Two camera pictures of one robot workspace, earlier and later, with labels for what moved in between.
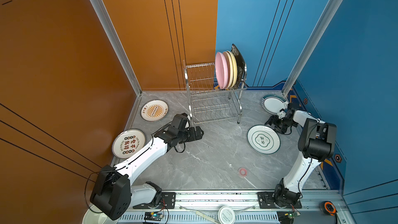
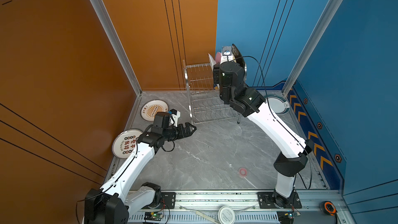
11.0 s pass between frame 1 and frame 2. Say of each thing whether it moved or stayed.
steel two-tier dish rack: stayed
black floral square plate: stayed
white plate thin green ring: moved
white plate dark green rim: stayed
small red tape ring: stayed
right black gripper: moved
